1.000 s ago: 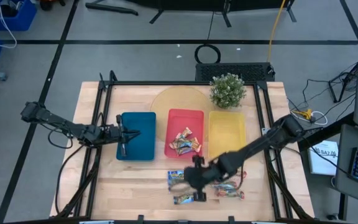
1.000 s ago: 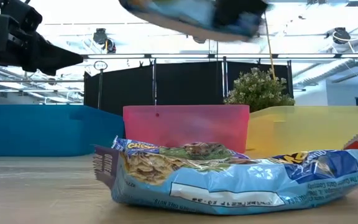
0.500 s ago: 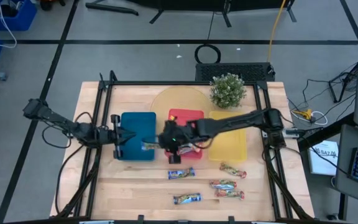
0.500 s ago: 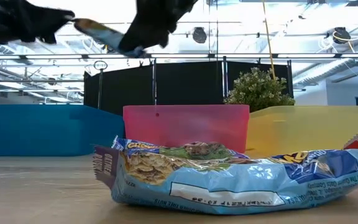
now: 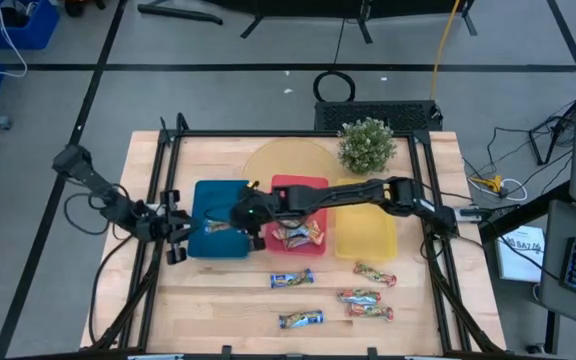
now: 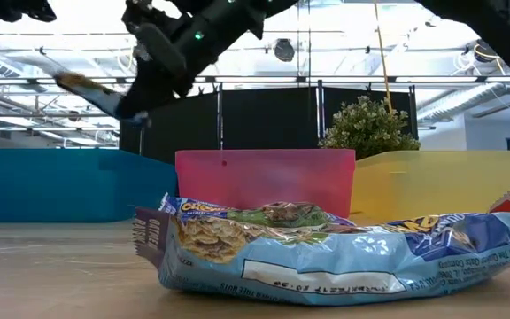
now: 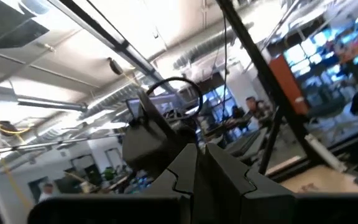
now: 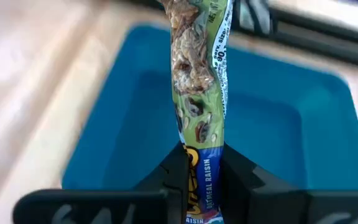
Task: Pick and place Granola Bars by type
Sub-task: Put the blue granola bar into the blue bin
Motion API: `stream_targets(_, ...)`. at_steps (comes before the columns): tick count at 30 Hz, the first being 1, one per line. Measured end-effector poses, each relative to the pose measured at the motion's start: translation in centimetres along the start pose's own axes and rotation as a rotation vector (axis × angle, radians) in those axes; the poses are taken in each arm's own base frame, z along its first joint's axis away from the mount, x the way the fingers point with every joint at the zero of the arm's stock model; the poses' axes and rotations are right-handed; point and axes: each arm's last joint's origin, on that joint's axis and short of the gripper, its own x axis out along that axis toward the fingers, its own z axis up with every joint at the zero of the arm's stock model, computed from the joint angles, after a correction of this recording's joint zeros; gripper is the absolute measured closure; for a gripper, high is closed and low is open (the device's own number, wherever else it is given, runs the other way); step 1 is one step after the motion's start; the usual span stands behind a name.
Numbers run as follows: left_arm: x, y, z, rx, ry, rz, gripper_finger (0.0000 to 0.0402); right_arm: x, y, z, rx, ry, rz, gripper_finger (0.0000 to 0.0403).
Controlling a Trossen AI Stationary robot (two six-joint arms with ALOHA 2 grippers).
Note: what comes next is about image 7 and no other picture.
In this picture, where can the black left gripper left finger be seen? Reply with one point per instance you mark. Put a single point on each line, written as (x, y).
(186, 174)

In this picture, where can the orange wall panel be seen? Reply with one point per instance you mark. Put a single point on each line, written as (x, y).
(287, 84)

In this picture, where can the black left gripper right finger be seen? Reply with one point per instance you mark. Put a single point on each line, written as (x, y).
(225, 189)

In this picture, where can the person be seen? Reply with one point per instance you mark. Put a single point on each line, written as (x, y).
(47, 191)
(238, 113)
(258, 109)

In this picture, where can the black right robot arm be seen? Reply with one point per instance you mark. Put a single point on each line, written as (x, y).
(154, 109)

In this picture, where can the black ceiling light rail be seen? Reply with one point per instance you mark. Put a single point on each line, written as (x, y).
(104, 33)

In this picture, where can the spiral metal air duct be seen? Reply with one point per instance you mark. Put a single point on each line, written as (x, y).
(204, 49)
(113, 99)

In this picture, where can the black aluminium table frame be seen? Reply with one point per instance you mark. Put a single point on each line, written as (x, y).
(259, 62)

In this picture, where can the silver aluminium extrusion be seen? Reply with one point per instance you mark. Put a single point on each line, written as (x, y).
(325, 152)

